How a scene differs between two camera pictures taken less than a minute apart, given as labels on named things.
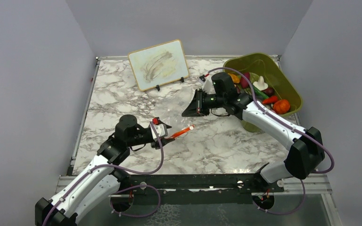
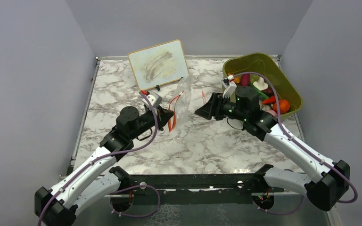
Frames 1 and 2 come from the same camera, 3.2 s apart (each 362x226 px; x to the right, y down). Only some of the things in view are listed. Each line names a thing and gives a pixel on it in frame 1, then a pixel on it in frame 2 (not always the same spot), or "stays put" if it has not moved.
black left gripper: (164, 141) to (162, 116)
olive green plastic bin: (261, 64) stays put
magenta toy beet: (244, 83) stays put
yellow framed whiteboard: (159, 64) stays put
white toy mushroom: (260, 85) stays put
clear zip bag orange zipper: (182, 132) to (179, 106)
